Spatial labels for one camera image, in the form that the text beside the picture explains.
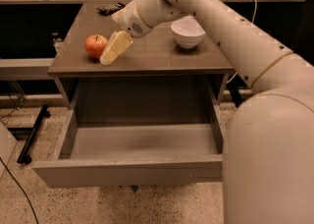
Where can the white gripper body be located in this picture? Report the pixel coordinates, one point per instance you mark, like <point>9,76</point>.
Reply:
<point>130,20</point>

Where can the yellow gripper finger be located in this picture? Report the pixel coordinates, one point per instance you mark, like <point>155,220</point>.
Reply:
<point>118,43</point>

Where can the red apple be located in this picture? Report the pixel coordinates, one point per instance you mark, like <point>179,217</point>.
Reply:
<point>94,45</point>

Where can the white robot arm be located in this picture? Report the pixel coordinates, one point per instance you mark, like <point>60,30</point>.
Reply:
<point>268,153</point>

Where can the grey drawer cabinet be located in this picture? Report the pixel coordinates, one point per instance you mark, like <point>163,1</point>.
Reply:
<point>155,82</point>

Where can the open grey top drawer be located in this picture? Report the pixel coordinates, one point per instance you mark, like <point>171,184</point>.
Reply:
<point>95,155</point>

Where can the black calculator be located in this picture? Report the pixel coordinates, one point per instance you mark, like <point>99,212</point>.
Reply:
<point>111,9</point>

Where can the white ceramic bowl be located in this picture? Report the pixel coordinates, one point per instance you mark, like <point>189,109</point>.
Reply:
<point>187,32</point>

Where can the black table leg foot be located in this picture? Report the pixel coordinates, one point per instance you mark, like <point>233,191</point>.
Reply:
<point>24,157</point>

